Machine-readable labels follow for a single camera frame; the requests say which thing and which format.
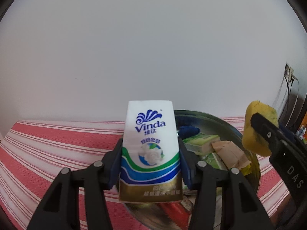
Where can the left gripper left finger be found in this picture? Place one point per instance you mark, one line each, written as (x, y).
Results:
(59, 208)

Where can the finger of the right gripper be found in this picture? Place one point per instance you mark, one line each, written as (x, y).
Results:
(290, 135)
(268, 136)

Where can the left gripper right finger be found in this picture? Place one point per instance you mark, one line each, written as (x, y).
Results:
(241, 208)

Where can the yellow green scouring sponge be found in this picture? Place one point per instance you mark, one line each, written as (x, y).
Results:
(252, 139)

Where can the beige paper sachet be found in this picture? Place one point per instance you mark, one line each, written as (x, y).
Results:
(231, 155)

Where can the red snack packet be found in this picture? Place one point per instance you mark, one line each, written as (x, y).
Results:
(176, 212)

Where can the green tissue pack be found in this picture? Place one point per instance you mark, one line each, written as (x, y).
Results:
(201, 144)
(214, 160)

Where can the blue cloth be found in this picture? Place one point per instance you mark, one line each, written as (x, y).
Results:
(185, 132)

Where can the green white small carton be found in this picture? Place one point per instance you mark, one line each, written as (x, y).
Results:
(190, 198)

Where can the yellow foil packet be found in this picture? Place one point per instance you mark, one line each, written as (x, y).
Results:
(246, 170)

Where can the white charger plug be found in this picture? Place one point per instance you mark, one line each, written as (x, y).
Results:
(291, 76)

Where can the wall power socket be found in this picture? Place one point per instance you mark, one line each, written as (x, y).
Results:
(286, 73)

